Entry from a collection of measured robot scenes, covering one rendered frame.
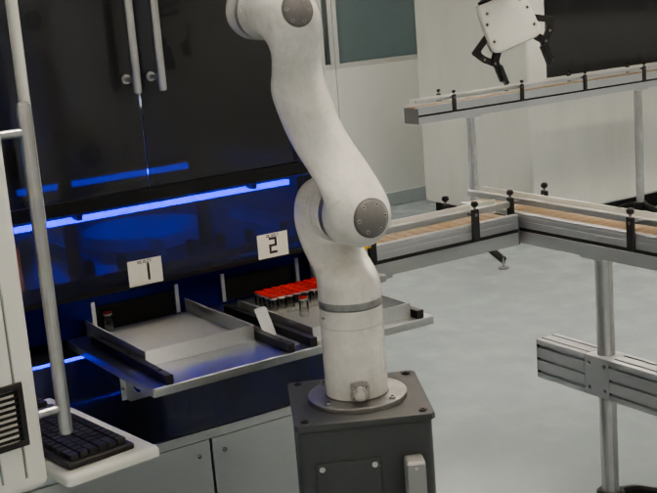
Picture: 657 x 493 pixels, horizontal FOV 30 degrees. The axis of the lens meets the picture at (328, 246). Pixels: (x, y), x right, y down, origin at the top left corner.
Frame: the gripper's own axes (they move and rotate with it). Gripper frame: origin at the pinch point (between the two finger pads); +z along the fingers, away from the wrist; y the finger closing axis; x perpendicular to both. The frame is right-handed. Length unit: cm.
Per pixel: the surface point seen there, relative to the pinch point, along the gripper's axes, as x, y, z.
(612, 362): 89, 8, 92
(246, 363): 12, -74, 33
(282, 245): 61, -60, 21
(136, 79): 36, -73, -29
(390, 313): 31, -43, 41
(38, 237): -24, -94, -10
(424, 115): 416, 17, 41
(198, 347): 21, -83, 28
